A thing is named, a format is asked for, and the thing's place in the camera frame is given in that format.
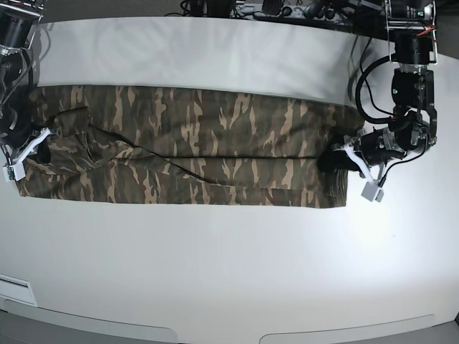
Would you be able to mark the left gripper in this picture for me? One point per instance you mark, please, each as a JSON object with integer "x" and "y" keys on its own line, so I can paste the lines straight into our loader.
{"x": 379, "y": 146}

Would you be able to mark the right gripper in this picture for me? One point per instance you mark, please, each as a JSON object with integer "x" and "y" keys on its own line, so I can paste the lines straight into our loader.
{"x": 17, "y": 135}

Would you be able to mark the camouflage T-shirt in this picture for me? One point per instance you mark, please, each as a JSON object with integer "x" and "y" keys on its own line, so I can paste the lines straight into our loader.
{"x": 161, "y": 145}

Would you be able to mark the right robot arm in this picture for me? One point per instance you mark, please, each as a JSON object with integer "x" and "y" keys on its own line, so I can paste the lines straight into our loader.
{"x": 19, "y": 23}

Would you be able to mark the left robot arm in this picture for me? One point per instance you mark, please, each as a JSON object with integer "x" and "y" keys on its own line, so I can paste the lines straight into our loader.
{"x": 411, "y": 127}

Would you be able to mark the white label plate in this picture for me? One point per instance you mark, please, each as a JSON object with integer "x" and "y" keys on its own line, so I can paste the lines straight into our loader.
{"x": 17, "y": 290}

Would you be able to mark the black power strip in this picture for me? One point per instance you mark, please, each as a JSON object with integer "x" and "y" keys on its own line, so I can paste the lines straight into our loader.
{"x": 316, "y": 13}

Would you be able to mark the dark equipment clutter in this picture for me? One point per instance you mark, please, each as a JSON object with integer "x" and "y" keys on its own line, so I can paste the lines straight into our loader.
{"x": 223, "y": 9}

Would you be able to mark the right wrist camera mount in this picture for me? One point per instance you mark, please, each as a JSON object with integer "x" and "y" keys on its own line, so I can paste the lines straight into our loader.
{"x": 13, "y": 168}

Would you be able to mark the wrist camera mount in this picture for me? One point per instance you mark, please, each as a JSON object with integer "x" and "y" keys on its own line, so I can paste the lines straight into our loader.
{"x": 13, "y": 168}
{"x": 373, "y": 190}

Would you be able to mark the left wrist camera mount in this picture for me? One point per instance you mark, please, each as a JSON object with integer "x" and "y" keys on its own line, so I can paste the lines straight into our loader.
{"x": 373, "y": 190}

